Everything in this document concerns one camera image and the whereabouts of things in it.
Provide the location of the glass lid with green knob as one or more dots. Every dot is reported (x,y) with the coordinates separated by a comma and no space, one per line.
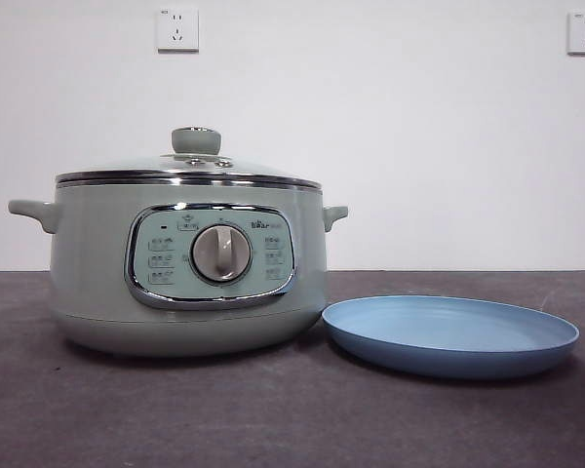
(195,141)

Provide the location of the blue round plate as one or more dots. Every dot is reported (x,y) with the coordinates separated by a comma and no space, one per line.
(443,324)

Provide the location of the pale green electric steamer pot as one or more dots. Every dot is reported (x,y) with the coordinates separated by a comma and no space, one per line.
(92,244)

